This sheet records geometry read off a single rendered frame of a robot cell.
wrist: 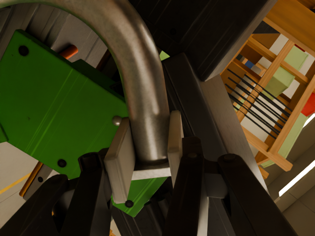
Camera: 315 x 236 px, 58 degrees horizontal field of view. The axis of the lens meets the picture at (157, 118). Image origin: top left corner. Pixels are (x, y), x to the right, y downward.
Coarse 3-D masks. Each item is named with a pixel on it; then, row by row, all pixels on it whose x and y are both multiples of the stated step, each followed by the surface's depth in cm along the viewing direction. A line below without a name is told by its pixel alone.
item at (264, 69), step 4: (244, 60) 812; (248, 60) 815; (244, 64) 819; (248, 64) 818; (252, 64) 814; (256, 64) 808; (260, 64) 844; (260, 68) 807; (264, 68) 802; (260, 72) 808; (264, 72) 807; (252, 84) 822; (248, 88) 829; (240, 100) 853; (244, 100) 874; (236, 104) 857
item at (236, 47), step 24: (144, 0) 33; (168, 0) 32; (192, 0) 31; (216, 0) 31; (240, 0) 30; (264, 0) 30; (168, 24) 32; (192, 24) 32; (216, 24) 31; (240, 24) 31; (168, 48) 33; (192, 48) 32; (216, 48) 32; (216, 72) 38
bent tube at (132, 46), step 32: (0, 0) 18; (32, 0) 18; (64, 0) 17; (96, 0) 17; (96, 32) 18; (128, 32) 18; (128, 64) 18; (160, 64) 19; (128, 96) 19; (160, 96) 19; (160, 128) 20; (160, 160) 20
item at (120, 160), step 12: (120, 132) 19; (120, 144) 17; (132, 144) 21; (108, 156) 16; (120, 156) 17; (132, 156) 20; (108, 168) 16; (120, 168) 16; (132, 168) 19; (120, 180) 16; (120, 192) 16
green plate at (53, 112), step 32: (0, 64) 28; (32, 64) 28; (64, 64) 28; (0, 96) 29; (32, 96) 29; (64, 96) 29; (96, 96) 29; (32, 128) 30; (64, 128) 30; (96, 128) 30; (64, 160) 31; (128, 192) 32
